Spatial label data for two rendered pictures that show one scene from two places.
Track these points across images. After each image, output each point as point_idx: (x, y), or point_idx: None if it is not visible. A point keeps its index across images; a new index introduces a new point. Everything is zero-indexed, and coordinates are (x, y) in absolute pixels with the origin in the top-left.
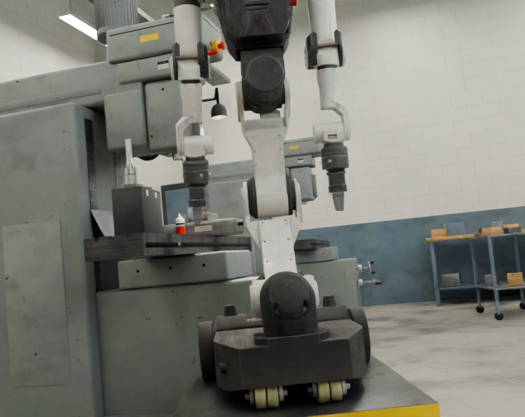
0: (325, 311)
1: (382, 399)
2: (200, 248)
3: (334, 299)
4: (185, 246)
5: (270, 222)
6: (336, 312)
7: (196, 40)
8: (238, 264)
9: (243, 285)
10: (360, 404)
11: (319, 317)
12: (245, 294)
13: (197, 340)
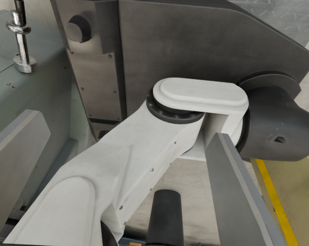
0: (107, 38)
1: (297, 5)
2: None
3: (79, 22)
4: (9, 219)
5: (125, 215)
6: (108, 20)
7: None
8: None
9: None
10: (292, 31)
11: (117, 48)
12: (7, 124)
13: None
